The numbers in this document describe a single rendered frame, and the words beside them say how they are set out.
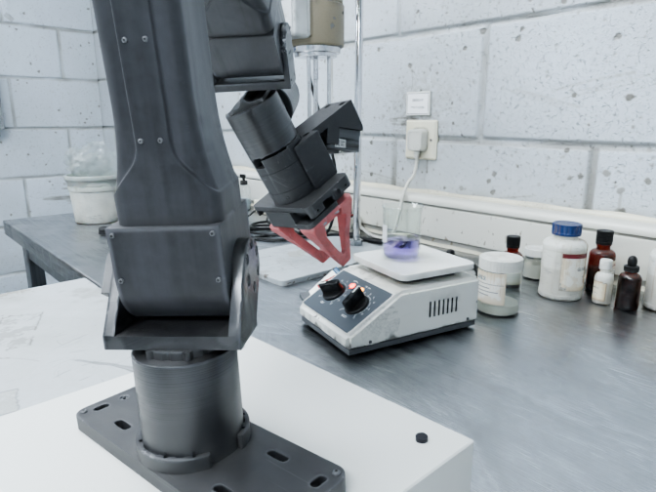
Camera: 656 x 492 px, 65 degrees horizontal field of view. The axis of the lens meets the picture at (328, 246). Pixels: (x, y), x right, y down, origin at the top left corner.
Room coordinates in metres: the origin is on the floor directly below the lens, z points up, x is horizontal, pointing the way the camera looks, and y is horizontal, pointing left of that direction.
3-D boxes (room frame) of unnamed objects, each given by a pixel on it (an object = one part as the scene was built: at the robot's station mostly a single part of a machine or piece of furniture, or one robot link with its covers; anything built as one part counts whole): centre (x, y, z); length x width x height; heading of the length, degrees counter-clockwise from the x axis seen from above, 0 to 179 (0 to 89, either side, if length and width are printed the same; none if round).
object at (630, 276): (0.71, -0.43, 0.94); 0.03 x 0.03 x 0.08
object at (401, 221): (0.67, -0.10, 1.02); 0.06 x 0.05 x 0.08; 132
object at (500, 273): (0.70, -0.24, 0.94); 0.06 x 0.06 x 0.08
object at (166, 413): (0.29, 0.09, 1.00); 0.20 x 0.07 x 0.08; 49
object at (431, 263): (0.67, -0.11, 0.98); 0.12 x 0.12 x 0.01; 29
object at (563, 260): (0.77, -0.36, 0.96); 0.06 x 0.06 x 0.11
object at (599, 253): (0.80, -0.44, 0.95); 0.04 x 0.04 x 0.10
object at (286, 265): (0.98, 0.03, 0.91); 0.30 x 0.20 x 0.01; 132
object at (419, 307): (0.65, -0.09, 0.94); 0.22 x 0.13 x 0.08; 119
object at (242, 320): (0.30, 0.09, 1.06); 0.09 x 0.06 x 0.06; 84
